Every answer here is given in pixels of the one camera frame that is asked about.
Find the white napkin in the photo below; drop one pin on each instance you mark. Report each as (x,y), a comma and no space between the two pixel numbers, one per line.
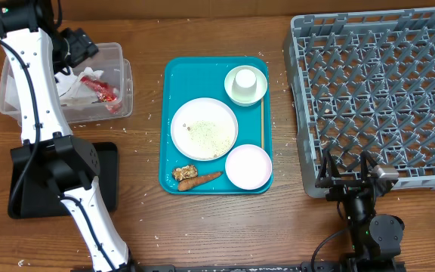
(79,94)
(64,83)

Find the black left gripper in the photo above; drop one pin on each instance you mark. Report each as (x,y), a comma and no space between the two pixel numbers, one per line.
(84,47)

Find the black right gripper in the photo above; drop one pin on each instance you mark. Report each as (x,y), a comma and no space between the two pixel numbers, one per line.
(343,186)

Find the small white bowl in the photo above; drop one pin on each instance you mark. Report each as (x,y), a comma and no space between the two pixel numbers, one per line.
(248,167)

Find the wooden chopstick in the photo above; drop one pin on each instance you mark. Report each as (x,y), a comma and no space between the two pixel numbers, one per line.
(262,124)

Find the black tray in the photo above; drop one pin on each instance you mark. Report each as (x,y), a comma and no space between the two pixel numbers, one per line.
(108,177)

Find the pale green bowl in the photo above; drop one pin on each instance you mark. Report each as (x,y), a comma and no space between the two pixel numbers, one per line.
(242,100)

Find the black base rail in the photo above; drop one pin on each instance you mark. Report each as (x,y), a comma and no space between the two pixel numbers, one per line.
(320,266)

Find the brown food chunk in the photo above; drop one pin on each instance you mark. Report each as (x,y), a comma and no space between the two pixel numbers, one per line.
(185,172)

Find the grey dishwasher rack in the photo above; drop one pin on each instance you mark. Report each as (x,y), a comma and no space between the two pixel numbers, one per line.
(364,81)

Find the teal plastic tray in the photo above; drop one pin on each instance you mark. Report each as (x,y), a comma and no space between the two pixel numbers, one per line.
(188,78)

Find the orange carrot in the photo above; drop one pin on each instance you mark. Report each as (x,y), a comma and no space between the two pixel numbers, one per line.
(190,183)

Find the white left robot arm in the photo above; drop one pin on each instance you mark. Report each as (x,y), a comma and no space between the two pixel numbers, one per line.
(52,163)

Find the red snack wrapper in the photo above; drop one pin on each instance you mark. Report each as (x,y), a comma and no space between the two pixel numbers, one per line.
(105,93)

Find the large white plate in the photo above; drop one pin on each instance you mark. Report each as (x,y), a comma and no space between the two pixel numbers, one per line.
(204,129)

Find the clear plastic bin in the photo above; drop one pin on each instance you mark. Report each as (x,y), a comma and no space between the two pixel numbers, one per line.
(116,72)

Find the white upturned cup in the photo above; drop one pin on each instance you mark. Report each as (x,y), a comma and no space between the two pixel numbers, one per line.
(245,82)

